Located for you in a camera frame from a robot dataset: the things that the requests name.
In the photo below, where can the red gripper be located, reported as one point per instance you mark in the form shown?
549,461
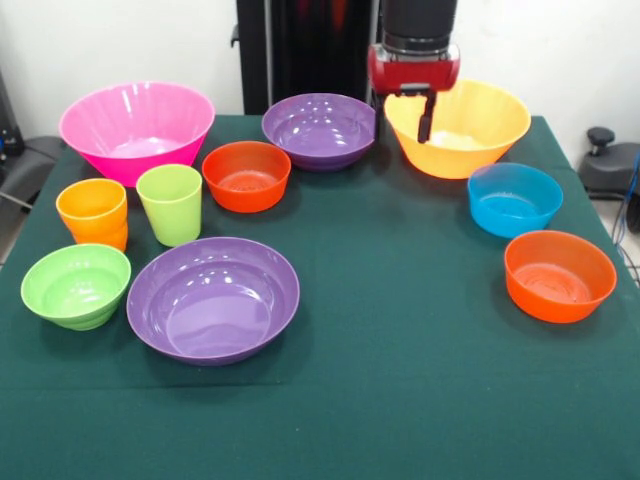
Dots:
415,70

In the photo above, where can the large orange bowl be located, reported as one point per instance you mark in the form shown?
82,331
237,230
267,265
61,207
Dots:
475,130

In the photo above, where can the purple bowl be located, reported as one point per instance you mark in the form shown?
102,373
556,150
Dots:
215,310
320,130

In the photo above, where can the small blue bowl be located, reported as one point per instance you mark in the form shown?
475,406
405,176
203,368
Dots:
515,215

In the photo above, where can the dark green tablecloth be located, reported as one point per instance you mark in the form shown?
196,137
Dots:
400,300

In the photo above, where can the grey floor stand base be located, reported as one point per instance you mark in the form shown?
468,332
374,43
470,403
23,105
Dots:
30,165
610,170

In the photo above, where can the small red bowl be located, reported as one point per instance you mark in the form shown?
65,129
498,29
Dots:
245,195
555,300

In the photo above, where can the green cup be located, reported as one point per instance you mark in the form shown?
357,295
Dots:
172,215

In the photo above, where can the large pink bowl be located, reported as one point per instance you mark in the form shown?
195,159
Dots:
135,120

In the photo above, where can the orange cup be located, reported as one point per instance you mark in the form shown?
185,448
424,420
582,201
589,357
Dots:
95,225

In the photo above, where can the small green bowl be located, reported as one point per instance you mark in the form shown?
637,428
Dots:
75,300

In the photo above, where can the black equipment case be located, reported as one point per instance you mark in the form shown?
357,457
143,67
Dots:
9,115

